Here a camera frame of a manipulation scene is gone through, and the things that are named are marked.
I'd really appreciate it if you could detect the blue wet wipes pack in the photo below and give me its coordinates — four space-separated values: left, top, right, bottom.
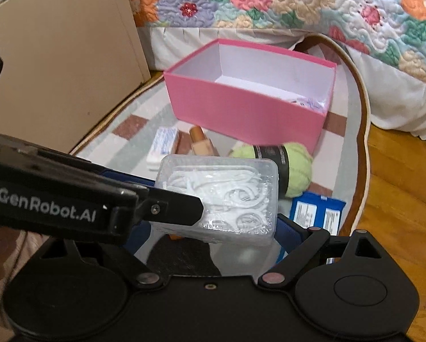
274 192 346 262

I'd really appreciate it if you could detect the green yarn ball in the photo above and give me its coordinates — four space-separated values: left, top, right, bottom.
229 142 313 198

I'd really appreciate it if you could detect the clear floss pick box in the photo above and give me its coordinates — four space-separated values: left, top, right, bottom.
152 154 279 246

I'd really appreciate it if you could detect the foundation bottle gold cap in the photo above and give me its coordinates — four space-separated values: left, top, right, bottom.
189 126 219 157

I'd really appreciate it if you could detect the small white blue box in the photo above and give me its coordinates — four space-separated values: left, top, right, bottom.
146 127 180 171

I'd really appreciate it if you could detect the penguin pattern rug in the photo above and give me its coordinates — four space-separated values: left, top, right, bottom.
70 32 372 279

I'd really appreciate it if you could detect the pink cardboard box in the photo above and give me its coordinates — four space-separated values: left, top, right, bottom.
163 39 337 152

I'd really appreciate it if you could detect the white bed skirt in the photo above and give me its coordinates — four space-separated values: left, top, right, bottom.
138 27 426 140

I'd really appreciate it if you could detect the floral quilt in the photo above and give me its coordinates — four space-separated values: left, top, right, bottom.
129 0 426 82

